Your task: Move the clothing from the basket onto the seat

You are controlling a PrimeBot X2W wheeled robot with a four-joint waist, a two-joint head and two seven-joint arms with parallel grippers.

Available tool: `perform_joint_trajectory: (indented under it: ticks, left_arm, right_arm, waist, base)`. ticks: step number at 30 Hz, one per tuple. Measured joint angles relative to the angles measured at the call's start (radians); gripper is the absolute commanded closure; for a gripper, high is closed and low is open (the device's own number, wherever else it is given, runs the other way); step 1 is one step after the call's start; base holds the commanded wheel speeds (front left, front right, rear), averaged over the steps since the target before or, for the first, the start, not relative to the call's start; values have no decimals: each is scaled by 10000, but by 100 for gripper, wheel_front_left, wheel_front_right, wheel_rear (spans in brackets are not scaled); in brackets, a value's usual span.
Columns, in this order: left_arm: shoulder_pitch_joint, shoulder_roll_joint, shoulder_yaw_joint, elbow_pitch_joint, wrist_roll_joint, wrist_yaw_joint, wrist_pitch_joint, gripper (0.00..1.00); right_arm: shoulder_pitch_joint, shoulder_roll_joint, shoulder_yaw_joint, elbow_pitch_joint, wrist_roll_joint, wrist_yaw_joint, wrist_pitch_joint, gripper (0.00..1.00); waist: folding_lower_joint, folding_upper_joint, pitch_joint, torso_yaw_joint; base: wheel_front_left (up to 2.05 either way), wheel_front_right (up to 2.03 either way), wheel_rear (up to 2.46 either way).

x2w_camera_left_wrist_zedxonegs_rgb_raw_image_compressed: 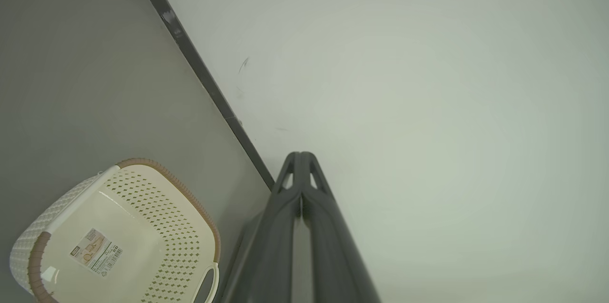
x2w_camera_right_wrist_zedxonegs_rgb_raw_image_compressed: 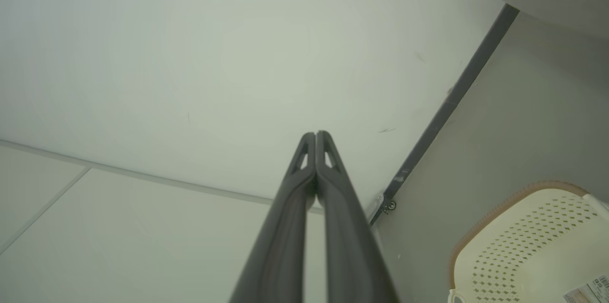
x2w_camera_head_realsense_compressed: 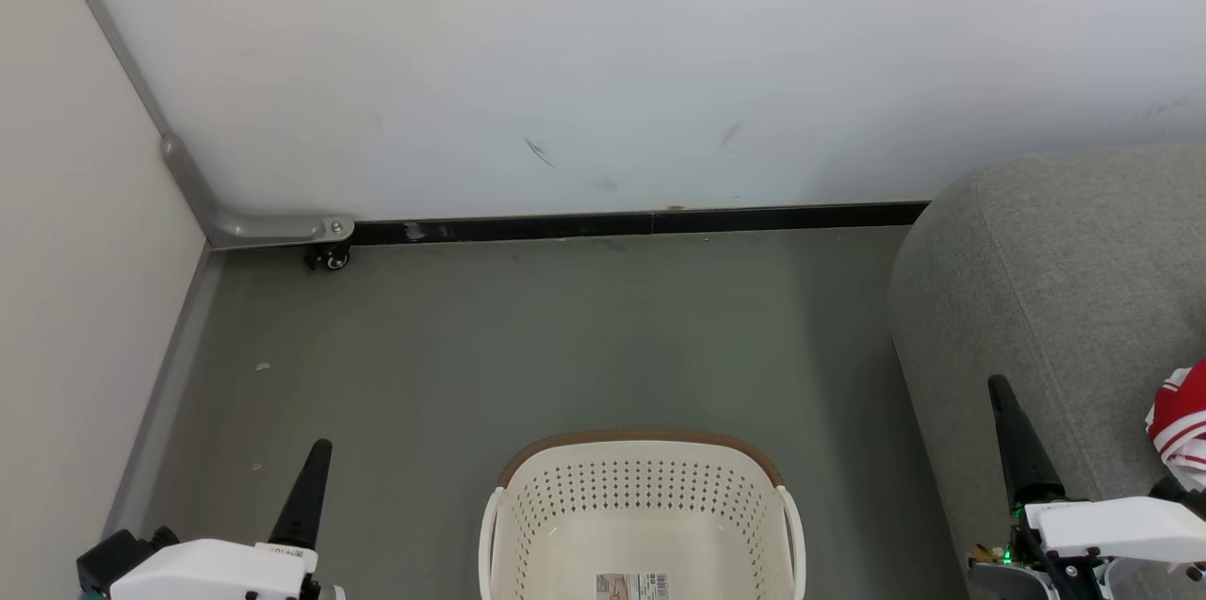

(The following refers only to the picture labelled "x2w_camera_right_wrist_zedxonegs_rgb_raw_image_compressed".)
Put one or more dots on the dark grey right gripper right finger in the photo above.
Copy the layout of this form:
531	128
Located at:
349	255

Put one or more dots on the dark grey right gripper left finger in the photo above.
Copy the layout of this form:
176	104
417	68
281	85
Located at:
280	246

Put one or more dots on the cream perforated laundry basket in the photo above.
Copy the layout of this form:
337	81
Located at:
523	274

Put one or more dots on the small caster wheel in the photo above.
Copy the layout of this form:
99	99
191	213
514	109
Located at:
390	205

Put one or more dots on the printed barcode label sticker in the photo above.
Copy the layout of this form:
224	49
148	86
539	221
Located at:
592	291

